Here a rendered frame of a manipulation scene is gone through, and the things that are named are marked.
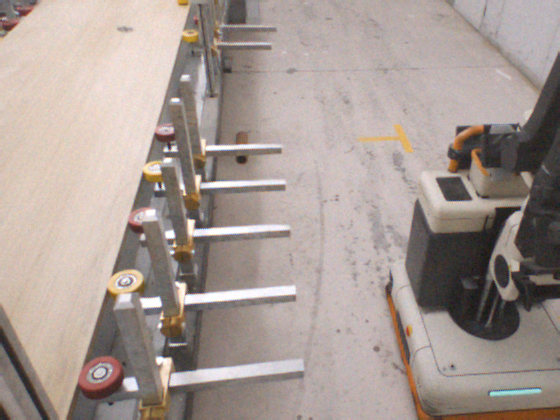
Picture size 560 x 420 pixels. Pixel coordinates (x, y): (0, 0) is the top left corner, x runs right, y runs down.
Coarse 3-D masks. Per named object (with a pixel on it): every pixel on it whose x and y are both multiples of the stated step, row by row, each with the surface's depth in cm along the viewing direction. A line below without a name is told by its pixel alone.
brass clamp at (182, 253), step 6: (192, 222) 153; (192, 228) 151; (192, 234) 149; (174, 240) 147; (192, 240) 148; (174, 246) 145; (180, 246) 145; (186, 246) 145; (192, 246) 148; (174, 252) 144; (180, 252) 144; (186, 252) 144; (192, 252) 146; (174, 258) 145; (180, 258) 145; (186, 258) 145
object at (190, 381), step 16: (224, 368) 112; (240, 368) 112; (256, 368) 113; (272, 368) 113; (288, 368) 113; (128, 384) 109; (176, 384) 109; (192, 384) 110; (208, 384) 110; (224, 384) 111; (240, 384) 112; (96, 400) 107; (112, 400) 108
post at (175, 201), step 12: (168, 168) 130; (168, 180) 132; (168, 192) 134; (180, 192) 136; (168, 204) 136; (180, 204) 137; (180, 216) 139; (180, 228) 142; (180, 240) 145; (180, 264) 150; (192, 264) 151
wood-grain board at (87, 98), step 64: (64, 0) 297; (128, 0) 303; (0, 64) 223; (64, 64) 226; (128, 64) 230; (0, 128) 181; (64, 128) 183; (128, 128) 185; (0, 192) 152; (64, 192) 153; (128, 192) 154; (0, 256) 131; (64, 256) 132; (64, 320) 116; (64, 384) 103
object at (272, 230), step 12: (228, 228) 153; (240, 228) 153; (252, 228) 153; (264, 228) 154; (276, 228) 154; (288, 228) 154; (144, 240) 148; (168, 240) 149; (204, 240) 151; (216, 240) 152; (228, 240) 153
